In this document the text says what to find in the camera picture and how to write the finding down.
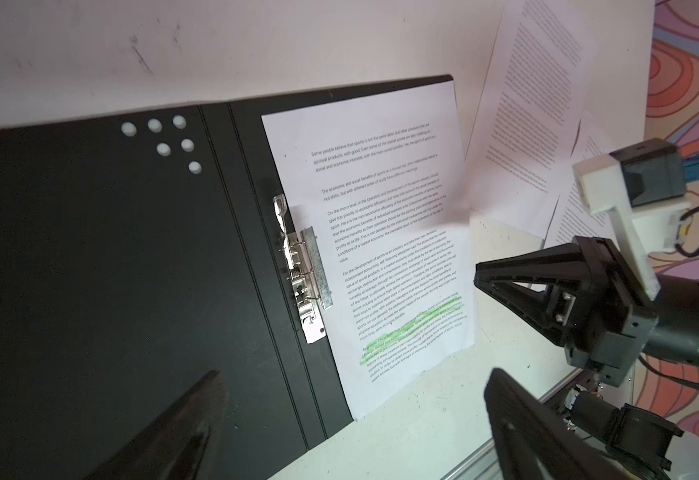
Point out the highlighted printed paper sheet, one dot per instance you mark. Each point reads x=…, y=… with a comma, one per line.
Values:
x=375, y=179

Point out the blue file folder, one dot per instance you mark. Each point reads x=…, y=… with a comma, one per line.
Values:
x=137, y=253

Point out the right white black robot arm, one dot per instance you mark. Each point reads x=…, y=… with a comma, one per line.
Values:
x=676, y=337

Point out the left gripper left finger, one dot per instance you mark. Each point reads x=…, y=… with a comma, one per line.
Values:
x=180, y=443

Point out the metal folder clip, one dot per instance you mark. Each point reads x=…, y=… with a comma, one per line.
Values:
x=306, y=274

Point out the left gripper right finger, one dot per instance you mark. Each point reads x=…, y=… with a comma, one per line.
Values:
x=532, y=443

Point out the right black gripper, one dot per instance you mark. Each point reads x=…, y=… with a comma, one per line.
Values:
x=592, y=306

